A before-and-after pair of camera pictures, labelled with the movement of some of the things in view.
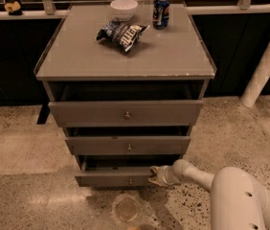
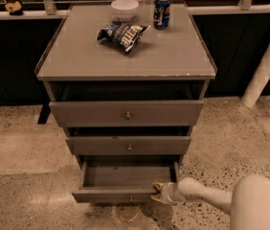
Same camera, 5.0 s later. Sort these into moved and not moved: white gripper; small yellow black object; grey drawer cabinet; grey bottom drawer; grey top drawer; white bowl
Moved: grey bottom drawer; white gripper
Not moved: small yellow black object; grey drawer cabinet; grey top drawer; white bowl
